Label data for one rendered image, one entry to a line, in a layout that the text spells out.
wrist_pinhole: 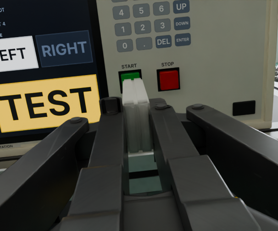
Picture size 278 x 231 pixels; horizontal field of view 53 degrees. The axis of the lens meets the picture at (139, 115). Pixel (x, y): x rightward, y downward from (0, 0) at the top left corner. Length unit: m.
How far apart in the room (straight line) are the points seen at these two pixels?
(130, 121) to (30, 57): 0.16
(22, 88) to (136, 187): 0.15
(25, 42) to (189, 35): 0.16
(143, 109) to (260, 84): 0.19
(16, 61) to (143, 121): 0.17
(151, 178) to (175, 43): 0.14
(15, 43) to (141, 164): 0.17
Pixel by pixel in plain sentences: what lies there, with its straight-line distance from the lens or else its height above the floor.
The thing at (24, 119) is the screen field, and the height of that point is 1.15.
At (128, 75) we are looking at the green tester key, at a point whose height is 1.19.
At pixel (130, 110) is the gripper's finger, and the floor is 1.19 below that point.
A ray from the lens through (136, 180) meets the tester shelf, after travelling 0.29.
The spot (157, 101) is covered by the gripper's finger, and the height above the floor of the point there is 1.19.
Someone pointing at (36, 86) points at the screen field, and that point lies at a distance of 0.29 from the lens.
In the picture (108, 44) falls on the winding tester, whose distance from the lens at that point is 0.28.
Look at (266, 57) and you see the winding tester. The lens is 0.31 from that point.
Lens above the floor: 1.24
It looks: 19 degrees down
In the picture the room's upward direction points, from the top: 6 degrees counter-clockwise
